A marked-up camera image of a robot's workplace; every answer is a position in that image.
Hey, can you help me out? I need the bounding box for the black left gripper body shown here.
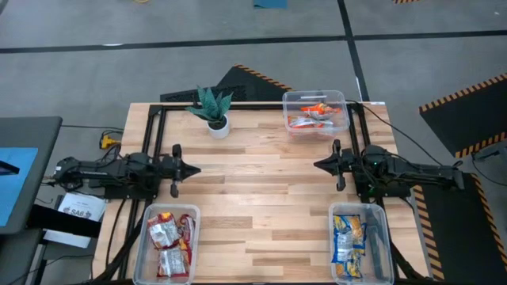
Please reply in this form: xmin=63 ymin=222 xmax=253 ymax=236
xmin=158 ymin=154 xmax=176 ymax=180

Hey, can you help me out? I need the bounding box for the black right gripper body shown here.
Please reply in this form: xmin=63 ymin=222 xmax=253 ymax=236
xmin=341 ymin=149 xmax=360 ymax=183

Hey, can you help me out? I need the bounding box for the blue Maruchan noodle pack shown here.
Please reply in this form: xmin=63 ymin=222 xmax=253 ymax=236
xmin=334 ymin=259 xmax=364 ymax=279
xmin=331 ymin=231 xmax=356 ymax=265
xmin=333 ymin=215 xmax=368 ymax=243

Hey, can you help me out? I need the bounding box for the clear plastic bin with label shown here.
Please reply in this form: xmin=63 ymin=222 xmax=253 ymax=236
xmin=281 ymin=89 xmax=351 ymax=140

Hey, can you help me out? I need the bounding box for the green plant in white pot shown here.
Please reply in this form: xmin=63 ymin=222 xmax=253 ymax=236
xmin=185 ymin=85 xmax=234 ymax=139

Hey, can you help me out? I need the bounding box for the printed white paper sheet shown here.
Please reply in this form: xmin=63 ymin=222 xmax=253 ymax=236
xmin=57 ymin=192 xmax=108 ymax=222

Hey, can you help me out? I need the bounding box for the black mat with hazard stripes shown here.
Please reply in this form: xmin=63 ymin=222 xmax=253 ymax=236
xmin=418 ymin=73 xmax=507 ymax=159
xmin=410 ymin=172 xmax=507 ymax=285
xmin=159 ymin=64 xmax=293 ymax=104

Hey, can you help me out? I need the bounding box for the black desk base bar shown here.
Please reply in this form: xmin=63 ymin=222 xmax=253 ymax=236
xmin=26 ymin=203 xmax=103 ymax=239

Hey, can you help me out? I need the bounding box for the plain white sheet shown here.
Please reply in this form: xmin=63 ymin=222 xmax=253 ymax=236
xmin=42 ymin=228 xmax=93 ymax=249

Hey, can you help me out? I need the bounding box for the grey desk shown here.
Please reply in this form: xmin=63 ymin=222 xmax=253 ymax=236
xmin=0 ymin=116 xmax=63 ymax=235

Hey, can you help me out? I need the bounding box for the grey stand foot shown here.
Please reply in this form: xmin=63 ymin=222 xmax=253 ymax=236
xmin=471 ymin=141 xmax=507 ymax=162

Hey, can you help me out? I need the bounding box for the blue floor mat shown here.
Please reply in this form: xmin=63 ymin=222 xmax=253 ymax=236
xmin=253 ymin=0 xmax=288 ymax=10

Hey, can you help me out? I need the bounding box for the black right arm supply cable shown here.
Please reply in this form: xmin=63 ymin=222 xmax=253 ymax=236
xmin=345 ymin=99 xmax=447 ymax=167

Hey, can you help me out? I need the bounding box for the yellow cable connector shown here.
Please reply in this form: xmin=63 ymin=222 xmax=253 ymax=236
xmin=99 ymin=133 xmax=122 ymax=150

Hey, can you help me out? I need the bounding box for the black aluminium rig frame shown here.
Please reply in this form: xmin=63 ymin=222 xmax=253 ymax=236
xmin=93 ymin=101 xmax=423 ymax=285

